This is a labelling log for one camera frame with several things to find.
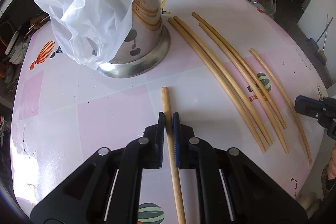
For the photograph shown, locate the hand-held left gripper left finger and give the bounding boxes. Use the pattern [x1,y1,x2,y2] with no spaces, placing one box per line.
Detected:
[30,112,166,224]

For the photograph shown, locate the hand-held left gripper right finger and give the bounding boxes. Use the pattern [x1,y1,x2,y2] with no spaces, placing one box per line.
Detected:
[172,112,307,224]

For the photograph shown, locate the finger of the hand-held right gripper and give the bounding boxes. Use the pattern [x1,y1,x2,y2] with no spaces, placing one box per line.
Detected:
[294,96,328,123]

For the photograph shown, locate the long wooden chopstick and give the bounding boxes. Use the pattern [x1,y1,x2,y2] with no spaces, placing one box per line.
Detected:
[173,16,273,146]
[249,48,313,165]
[161,87,187,224]
[167,17,267,153]
[192,12,287,129]
[199,23,290,154]

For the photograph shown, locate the perforated steel utensil holder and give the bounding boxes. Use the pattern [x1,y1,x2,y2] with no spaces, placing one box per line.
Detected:
[97,0,171,79]

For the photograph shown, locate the person's right hand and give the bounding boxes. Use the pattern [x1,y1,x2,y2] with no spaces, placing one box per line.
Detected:
[327,147,336,180]

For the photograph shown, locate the blue dustpan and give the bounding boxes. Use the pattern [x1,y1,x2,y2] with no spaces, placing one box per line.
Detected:
[307,38,320,53]

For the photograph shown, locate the white broom pole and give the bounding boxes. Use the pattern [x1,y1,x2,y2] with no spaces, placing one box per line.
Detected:
[316,14,330,44]

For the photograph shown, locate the fuzzy beige robe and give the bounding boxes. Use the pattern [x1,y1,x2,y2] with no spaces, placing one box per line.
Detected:
[299,192,323,211]

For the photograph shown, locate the handled clear plastic bag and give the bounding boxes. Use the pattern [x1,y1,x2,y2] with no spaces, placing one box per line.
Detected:
[260,0,278,20]

